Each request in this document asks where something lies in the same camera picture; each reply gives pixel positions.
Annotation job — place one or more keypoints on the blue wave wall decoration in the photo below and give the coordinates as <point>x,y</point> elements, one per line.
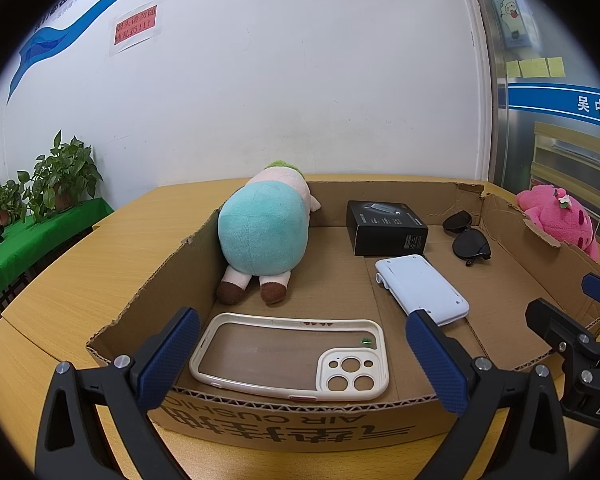
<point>45,45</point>

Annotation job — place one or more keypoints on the white clear phone case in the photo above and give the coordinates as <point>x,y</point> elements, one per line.
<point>280,322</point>

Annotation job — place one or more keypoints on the black charger box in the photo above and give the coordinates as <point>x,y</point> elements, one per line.
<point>390,235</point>

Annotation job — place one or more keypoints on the yellow sticky note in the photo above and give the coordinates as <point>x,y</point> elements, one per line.
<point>512,68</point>
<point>555,66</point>
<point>533,67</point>

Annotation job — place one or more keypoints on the black sunglasses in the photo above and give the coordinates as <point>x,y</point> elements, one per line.
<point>470,245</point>

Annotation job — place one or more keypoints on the red wall sign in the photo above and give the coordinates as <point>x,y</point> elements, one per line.
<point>135,30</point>

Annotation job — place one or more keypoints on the green table cloth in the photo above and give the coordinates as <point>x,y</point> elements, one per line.
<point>30,245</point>

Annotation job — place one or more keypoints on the large potted green plant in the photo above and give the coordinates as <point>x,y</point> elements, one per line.
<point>65,170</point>

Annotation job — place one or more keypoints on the white folding device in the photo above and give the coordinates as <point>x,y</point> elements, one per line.
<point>420,285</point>

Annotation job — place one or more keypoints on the wooden shelf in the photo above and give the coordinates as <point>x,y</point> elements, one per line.
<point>570,170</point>

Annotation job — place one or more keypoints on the cardboard box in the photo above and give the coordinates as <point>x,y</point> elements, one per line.
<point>330,280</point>

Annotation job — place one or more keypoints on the small potted green plant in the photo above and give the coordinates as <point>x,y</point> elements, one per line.
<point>7,200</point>

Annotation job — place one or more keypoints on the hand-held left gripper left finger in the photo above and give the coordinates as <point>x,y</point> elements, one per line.
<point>172,355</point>

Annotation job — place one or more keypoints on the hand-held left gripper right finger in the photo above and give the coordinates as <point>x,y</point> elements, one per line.
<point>430,360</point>

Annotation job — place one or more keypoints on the blue glass banner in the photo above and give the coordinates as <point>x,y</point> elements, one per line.
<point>555,100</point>

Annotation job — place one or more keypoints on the cartoon poster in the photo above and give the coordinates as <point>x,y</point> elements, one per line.
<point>515,15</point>

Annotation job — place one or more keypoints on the teal and pink plush toy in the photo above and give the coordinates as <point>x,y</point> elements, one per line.
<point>260,230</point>

